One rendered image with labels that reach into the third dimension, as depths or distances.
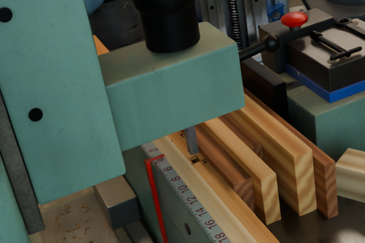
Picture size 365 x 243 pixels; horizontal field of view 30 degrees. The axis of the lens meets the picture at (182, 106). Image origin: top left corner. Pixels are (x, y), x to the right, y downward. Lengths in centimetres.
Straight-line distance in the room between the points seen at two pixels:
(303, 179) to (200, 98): 12
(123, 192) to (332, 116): 27
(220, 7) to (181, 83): 80
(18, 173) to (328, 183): 28
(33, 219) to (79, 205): 34
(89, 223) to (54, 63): 39
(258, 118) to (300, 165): 8
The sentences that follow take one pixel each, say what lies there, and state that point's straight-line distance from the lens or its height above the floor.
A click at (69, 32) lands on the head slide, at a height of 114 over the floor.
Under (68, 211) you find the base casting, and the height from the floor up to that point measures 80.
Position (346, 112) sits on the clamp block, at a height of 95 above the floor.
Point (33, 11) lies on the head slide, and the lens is 51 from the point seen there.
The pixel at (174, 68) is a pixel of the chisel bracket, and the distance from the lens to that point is 60.
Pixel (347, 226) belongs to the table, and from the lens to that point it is 66.
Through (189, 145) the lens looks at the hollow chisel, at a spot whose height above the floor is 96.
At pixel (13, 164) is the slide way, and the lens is 55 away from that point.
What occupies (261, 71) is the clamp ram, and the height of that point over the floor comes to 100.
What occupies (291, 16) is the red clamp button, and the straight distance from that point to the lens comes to 78.
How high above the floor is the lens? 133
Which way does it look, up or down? 29 degrees down
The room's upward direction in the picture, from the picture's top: 11 degrees counter-clockwise
